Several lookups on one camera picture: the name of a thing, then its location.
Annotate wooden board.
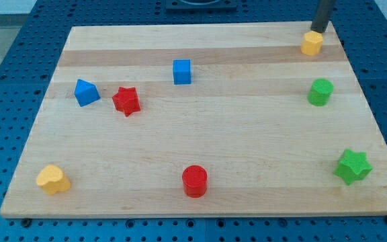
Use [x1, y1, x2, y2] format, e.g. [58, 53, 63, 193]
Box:
[0, 22, 387, 218]

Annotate yellow hexagon block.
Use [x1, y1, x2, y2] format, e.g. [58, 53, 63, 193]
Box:
[300, 31, 323, 56]

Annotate green star block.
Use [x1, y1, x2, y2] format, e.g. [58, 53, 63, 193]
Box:
[333, 149, 373, 186]

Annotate red star block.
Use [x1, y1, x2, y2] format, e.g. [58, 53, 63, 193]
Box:
[112, 87, 141, 117]

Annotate green cylinder block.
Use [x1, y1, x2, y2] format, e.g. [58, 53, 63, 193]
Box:
[307, 78, 334, 106]

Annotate blue cube block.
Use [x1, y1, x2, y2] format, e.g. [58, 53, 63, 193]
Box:
[173, 59, 191, 85]

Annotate red cylinder block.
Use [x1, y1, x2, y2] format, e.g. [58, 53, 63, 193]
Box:
[181, 165, 208, 198]

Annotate dark grey robot pusher rod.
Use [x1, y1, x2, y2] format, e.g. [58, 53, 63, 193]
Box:
[310, 0, 336, 34]

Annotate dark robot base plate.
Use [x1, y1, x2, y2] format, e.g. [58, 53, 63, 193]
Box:
[165, 0, 239, 13]

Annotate yellow heart block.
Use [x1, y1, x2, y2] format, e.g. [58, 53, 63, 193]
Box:
[36, 165, 71, 195]

